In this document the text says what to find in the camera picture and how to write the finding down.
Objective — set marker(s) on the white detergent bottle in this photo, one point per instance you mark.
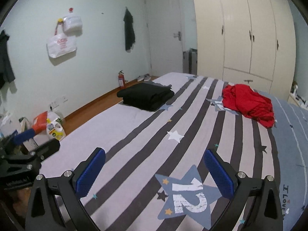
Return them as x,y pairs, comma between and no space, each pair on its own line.
55,128

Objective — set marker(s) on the cream wardrobe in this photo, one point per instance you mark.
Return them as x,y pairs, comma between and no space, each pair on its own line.
240,41

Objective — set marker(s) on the black and white gadget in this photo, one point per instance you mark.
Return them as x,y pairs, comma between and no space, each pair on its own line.
302,100

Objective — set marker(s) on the white small appliance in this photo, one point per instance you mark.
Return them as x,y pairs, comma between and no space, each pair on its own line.
294,88

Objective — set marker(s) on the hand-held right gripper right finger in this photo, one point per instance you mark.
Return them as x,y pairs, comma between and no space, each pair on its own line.
220,173

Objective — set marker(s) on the red fire extinguisher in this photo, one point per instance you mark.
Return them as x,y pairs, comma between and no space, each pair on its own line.
121,80

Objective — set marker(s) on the white wall socket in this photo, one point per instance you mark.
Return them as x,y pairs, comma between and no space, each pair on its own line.
54,104

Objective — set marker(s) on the orange packet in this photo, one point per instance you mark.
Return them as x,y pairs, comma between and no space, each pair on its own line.
40,124

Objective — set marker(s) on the folded black garment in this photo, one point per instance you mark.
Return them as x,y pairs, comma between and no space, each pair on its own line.
149,105

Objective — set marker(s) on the white tote bag red print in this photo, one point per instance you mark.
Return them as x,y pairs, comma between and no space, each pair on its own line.
61,45

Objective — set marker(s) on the white box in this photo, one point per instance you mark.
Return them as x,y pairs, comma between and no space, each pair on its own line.
36,144

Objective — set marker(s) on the black hanging garment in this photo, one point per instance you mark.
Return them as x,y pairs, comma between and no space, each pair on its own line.
129,31

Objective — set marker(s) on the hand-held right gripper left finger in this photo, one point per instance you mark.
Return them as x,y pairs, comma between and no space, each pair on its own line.
90,173

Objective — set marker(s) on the white door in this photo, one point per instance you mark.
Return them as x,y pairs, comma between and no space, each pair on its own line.
163,28

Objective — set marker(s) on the dark suitcase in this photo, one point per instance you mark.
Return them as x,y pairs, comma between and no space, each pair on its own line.
190,61

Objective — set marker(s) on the black pants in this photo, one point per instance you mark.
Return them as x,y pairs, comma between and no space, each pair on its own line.
144,90

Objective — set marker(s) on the red garment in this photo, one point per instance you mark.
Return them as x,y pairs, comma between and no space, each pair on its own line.
250,103

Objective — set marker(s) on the bed with striped star sheet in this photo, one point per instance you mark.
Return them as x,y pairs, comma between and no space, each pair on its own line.
144,137

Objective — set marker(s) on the dark hanging jacket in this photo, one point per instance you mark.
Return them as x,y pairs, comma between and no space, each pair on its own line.
6,62

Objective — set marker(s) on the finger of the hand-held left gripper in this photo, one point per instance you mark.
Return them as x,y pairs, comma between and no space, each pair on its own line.
24,136
48,149

